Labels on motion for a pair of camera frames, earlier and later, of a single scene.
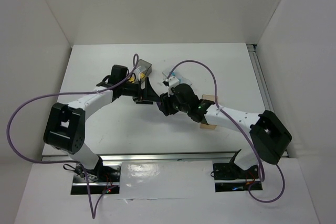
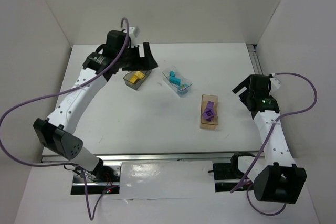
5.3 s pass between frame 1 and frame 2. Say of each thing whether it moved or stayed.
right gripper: moved
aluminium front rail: stayed
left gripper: moved
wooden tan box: stayed
